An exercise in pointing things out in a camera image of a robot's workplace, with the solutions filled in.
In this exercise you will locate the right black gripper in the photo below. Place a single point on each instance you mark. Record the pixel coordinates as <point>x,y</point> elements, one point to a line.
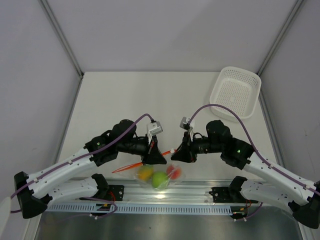
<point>186,152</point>

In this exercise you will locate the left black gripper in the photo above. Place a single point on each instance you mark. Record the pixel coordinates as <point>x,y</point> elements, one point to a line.
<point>152,155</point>

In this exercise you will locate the yellow green mango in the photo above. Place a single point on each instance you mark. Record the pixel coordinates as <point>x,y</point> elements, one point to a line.
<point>145,172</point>

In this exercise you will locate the clear orange-zipper zip bag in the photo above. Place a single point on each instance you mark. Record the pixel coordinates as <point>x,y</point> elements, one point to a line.
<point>130,171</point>

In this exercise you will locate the red yellow peach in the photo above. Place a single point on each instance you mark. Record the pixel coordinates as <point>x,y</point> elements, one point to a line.
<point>173,172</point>

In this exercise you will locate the green apple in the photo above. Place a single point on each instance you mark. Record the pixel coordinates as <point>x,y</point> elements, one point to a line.
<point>159,180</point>

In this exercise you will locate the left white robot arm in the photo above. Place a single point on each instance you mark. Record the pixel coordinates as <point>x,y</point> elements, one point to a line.
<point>37,191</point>

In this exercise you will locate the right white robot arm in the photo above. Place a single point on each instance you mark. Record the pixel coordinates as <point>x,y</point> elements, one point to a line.
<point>243,156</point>

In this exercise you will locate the white perforated plastic basket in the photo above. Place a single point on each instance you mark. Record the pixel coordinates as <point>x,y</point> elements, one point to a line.
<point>238,90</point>

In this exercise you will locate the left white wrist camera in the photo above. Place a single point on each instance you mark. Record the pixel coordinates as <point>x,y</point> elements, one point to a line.
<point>152,129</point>

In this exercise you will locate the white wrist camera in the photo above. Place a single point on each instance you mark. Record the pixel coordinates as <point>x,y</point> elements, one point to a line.
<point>187,124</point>
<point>152,129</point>

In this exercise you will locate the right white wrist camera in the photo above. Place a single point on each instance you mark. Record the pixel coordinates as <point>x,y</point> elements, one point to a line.
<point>187,124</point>

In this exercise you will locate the aluminium mounting rail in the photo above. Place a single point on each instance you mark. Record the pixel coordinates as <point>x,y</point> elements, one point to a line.
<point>192,192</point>

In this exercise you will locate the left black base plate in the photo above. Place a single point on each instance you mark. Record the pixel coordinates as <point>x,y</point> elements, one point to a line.
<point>115,193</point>

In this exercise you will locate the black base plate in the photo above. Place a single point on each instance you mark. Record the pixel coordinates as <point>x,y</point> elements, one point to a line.
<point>221,194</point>
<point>115,193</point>

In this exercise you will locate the white slotted cable duct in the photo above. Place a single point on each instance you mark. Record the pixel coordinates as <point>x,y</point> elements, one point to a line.
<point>134,208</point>

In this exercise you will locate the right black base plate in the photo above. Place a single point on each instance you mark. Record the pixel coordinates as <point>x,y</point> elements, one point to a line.
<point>221,194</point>

